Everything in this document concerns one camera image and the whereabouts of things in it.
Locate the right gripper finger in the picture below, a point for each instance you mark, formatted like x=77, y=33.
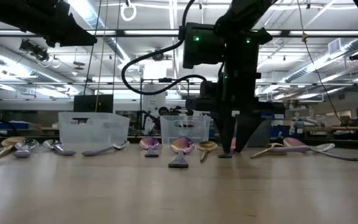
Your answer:
x=244, y=127
x=227, y=130

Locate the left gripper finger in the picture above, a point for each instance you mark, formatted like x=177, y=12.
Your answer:
x=76, y=29
x=67, y=41

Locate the iridescent purple teal spoon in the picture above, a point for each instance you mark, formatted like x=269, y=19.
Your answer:
x=225, y=155
x=149, y=143
x=182, y=145
x=291, y=142

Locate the black background robot arm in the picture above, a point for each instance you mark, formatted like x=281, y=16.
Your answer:
x=140, y=116

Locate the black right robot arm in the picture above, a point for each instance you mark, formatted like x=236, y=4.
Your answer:
x=204, y=46

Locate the small clear plastic bin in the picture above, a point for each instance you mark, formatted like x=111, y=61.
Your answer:
x=185, y=129

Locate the person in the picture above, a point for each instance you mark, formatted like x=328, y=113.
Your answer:
x=163, y=111

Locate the black monitor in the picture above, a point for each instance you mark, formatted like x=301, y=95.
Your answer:
x=89, y=104

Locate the white poster panel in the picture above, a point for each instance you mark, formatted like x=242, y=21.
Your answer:
x=154, y=99

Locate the black ceiling spotlight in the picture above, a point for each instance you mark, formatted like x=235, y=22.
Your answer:
x=158, y=55

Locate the large clear plastic bin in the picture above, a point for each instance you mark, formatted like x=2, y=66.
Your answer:
x=92, y=130

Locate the white vent grille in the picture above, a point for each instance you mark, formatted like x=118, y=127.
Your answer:
x=334, y=46

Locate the blue storage bin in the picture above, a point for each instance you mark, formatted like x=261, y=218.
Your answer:
x=8, y=125

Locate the wooden workbench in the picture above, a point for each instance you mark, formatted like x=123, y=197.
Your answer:
x=353, y=128

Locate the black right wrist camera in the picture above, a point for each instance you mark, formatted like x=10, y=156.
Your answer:
x=209, y=88

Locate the black ceiling camera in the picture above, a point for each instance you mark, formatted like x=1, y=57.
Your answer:
x=34, y=49

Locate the black overhead frame bar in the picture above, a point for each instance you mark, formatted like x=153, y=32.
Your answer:
x=120, y=32

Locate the black metal stand frame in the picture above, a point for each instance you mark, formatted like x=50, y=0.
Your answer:
x=165, y=80

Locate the black aluminium table frame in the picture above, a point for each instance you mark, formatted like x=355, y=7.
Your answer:
x=353, y=143

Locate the black duct-mounted device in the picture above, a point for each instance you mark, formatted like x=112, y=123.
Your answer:
x=356, y=56

